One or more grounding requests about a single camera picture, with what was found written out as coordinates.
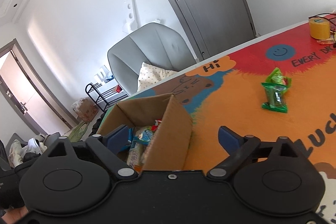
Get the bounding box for silver door handle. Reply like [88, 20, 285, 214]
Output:
[16, 102, 28, 115]

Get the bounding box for green floor mat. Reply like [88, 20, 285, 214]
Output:
[67, 120, 91, 142]

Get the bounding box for blue snack packet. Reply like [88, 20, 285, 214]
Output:
[131, 126, 155, 144]

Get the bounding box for black metal rack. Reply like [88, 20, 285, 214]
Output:
[85, 82, 129, 113]

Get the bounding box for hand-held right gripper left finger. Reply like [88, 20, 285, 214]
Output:
[46, 124, 139, 180]

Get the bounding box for grey door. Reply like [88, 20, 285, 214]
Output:
[140, 0, 256, 62]

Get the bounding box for grey upholstered chair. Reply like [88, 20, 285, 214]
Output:
[108, 23, 196, 96]

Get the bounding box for long white cake packet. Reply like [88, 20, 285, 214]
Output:
[126, 144, 146, 169]

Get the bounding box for green red snack packet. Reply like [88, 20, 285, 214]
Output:
[265, 67, 292, 88]

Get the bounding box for white blue bag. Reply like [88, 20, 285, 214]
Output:
[94, 65, 116, 83]

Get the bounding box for brown cardboard box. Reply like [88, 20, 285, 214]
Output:
[96, 93, 193, 172]

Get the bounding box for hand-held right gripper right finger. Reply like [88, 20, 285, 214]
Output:
[207, 126, 306, 180]

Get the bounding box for pile of clothes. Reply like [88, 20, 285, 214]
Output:
[8, 133, 61, 169]

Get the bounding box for pale wooden door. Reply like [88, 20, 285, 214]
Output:
[0, 39, 76, 135]

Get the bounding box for black bag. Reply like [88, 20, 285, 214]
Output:
[91, 112, 106, 135]

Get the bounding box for printed cardboard box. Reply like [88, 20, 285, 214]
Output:
[71, 98, 99, 122]

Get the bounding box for yellow tape roll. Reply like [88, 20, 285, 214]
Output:
[308, 17, 331, 40]

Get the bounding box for green clear snack packet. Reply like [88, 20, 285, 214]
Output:
[261, 82, 288, 113]

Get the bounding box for tangled black cables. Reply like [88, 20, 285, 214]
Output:
[308, 13, 336, 46]

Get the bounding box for white patterned pillow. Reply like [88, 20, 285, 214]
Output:
[137, 62, 179, 92]

